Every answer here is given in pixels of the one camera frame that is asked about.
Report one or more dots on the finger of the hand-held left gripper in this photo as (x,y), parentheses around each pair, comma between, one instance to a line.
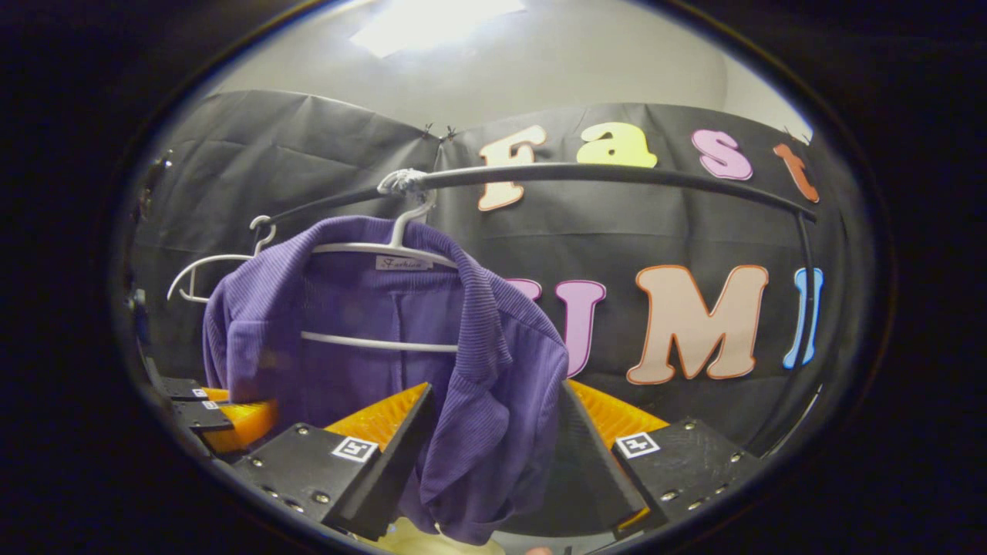
(181,388)
(202,416)

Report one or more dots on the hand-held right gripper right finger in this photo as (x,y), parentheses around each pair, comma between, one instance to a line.
(601,470)

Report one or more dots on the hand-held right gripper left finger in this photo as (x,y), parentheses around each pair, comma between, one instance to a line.
(401,462)

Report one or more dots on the purple ribbed garment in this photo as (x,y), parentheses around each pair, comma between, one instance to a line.
(493,432)

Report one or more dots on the white hanger with hook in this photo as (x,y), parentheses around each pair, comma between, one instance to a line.
(370,340)

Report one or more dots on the white plastic hanger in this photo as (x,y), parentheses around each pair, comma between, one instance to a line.
(220,257)

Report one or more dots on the black clothes rack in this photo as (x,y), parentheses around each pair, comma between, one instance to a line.
(617,173)

